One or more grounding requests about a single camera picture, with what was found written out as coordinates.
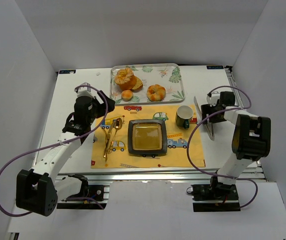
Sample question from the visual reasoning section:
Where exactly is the herb bread slice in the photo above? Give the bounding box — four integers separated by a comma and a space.
131, 76, 143, 92

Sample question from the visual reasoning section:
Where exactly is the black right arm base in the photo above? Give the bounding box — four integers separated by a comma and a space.
186, 184, 241, 213

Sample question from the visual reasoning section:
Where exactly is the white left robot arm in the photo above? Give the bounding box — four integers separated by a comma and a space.
16, 90, 115, 217

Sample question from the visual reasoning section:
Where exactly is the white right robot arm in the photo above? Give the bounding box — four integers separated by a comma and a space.
201, 91, 271, 189

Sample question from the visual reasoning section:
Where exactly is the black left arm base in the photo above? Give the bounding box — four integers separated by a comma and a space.
54, 174, 107, 210

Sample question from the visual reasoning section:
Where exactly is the small round bread roll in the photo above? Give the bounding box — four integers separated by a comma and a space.
121, 90, 133, 102

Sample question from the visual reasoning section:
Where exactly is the gold knife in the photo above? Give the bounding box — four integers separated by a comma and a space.
103, 119, 119, 162

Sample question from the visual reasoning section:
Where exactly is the gold spoon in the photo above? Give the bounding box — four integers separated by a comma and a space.
107, 117, 123, 154

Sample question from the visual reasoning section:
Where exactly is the tall sugared brioche bun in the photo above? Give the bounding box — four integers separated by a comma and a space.
114, 67, 137, 91

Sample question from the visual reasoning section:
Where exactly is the leaf patterned white tray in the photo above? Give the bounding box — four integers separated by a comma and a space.
109, 63, 185, 106

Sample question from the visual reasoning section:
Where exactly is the blue label sticker right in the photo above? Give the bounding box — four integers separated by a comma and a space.
206, 65, 224, 70

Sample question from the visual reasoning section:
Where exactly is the blue label sticker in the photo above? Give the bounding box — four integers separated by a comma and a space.
206, 65, 224, 70
58, 69, 76, 75

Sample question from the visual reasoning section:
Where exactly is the blue label sticker left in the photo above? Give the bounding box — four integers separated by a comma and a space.
58, 69, 76, 75

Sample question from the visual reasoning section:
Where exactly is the yellow vehicle print placemat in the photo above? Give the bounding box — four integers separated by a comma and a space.
91, 105, 205, 169

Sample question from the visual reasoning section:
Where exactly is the dark green mug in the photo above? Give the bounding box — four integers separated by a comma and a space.
175, 105, 194, 130

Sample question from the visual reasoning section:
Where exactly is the black square ceramic plate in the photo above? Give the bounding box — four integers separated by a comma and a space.
127, 119, 168, 158

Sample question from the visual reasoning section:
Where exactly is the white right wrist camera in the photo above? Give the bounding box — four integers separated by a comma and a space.
206, 91, 220, 106

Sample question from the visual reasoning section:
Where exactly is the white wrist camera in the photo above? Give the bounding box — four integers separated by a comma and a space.
74, 82, 94, 99
206, 91, 220, 106

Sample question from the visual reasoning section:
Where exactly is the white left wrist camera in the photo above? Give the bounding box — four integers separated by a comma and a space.
74, 82, 94, 99

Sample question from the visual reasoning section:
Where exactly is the twisted ring bread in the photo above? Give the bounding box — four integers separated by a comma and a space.
146, 84, 166, 102

